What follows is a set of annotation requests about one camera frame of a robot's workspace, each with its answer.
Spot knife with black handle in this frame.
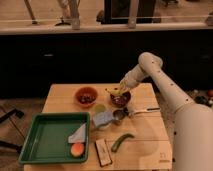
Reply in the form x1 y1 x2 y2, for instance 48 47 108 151
124 108 160 116

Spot grey folded cloth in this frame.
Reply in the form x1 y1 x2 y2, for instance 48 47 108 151
68 124 86 143

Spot black stand legs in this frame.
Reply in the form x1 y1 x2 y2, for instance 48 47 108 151
0 105 25 154

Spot yellow banana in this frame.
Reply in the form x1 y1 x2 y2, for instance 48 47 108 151
105 88 122 96

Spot orange fruit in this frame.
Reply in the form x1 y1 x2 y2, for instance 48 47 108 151
71 143 85 157

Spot blue cloth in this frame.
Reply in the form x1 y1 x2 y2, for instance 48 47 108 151
92 111 114 128

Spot metal cup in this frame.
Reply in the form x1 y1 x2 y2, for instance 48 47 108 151
113 110 126 125

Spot small green round object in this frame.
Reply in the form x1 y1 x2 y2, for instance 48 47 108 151
95 104 106 113

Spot orange bowl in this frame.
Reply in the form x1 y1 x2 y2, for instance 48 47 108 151
75 87 98 108

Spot green plastic tray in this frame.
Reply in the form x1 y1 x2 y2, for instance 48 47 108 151
19 112 90 164

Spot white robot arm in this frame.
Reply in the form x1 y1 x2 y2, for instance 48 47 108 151
120 52 213 171

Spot purple bowl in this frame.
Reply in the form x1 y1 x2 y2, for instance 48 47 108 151
110 92 131 108

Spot wooden table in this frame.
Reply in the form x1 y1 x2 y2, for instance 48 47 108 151
24 83 172 171

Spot clutter on floor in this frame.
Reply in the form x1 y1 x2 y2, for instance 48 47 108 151
193 89 213 107

